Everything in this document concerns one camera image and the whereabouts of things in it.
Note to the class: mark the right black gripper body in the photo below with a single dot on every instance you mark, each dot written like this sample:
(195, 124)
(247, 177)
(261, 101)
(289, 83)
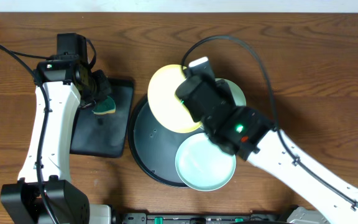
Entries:
(194, 107)

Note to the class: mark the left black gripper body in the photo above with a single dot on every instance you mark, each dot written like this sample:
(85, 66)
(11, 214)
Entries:
(103, 88)

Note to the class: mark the green and yellow sponge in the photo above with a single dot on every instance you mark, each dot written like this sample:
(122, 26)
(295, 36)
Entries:
(106, 106)

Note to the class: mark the mint green plate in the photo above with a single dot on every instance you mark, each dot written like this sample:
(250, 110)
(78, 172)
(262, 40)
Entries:
(202, 165)
(237, 93)

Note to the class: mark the yellow plate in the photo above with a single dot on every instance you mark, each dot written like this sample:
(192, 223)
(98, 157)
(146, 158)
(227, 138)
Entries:
(166, 107)

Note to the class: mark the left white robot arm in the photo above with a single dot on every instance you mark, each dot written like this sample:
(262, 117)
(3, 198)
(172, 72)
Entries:
(44, 192)

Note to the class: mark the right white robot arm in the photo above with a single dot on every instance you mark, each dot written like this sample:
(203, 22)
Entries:
(246, 133)

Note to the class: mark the black rectangular tray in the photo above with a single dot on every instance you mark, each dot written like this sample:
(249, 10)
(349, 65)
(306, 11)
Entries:
(104, 135)

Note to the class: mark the black round serving tray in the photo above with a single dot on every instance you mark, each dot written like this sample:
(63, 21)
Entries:
(154, 147)

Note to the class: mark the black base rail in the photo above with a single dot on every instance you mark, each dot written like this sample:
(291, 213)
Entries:
(143, 218)

